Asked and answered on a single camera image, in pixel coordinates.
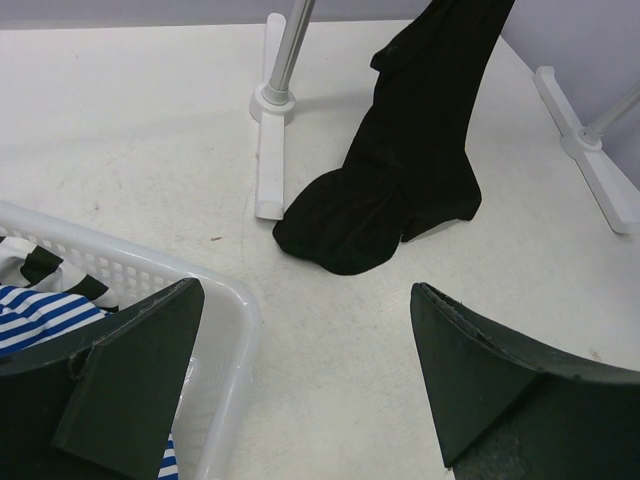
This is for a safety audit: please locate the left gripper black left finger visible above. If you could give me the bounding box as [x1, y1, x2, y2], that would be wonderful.
[0, 277, 206, 480]

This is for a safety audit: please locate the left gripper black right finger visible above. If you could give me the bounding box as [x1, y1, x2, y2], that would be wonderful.
[410, 283, 639, 479]

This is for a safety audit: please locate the blue white striped tank top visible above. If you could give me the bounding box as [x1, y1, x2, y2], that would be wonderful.
[0, 283, 181, 480]

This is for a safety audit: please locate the black white striped tank top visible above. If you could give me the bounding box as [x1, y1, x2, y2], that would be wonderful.
[1, 236, 119, 313]

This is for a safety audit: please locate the white perforated plastic basket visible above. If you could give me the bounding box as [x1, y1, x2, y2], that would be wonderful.
[0, 200, 263, 480]

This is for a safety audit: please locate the silver clothes rack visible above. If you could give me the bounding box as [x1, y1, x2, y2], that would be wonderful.
[249, 1, 639, 235]

